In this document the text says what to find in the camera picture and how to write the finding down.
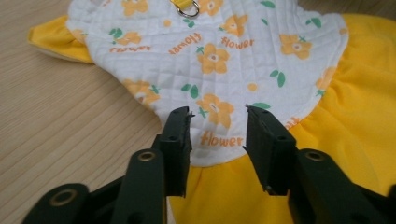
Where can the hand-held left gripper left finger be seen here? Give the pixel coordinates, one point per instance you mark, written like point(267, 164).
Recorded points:
point(176, 149)

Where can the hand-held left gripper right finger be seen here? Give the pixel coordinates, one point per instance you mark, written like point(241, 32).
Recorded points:
point(271, 149)

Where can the yellow white floral pet dress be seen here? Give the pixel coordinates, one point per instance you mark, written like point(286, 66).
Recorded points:
point(236, 68)

